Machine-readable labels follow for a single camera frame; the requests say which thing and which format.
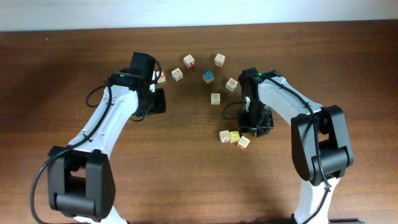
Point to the yellow wooden block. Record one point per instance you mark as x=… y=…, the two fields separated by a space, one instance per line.
x=234 y=136

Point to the wooden block red top right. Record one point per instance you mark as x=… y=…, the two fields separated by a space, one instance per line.
x=219 y=60

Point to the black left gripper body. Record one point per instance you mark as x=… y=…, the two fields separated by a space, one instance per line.
x=159 y=104

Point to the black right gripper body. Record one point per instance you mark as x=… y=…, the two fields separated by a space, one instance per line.
x=259 y=125

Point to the wooden block red A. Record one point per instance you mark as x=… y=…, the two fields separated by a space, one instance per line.
x=160 y=76

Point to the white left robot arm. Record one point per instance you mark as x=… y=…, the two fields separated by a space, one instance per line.
x=80 y=179

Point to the wooden block letter I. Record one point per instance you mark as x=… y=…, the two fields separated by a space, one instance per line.
x=215 y=98

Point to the wooden block red X side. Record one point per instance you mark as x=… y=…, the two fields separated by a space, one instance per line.
x=189 y=61

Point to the wooden block shell picture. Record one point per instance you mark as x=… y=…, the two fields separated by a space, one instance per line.
x=232 y=84

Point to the wooden block blue side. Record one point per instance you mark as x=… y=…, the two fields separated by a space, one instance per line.
x=177 y=74

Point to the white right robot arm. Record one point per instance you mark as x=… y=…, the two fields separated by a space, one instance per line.
x=321 y=148

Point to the blue top wooden block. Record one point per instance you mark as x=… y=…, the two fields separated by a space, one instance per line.
x=208 y=76

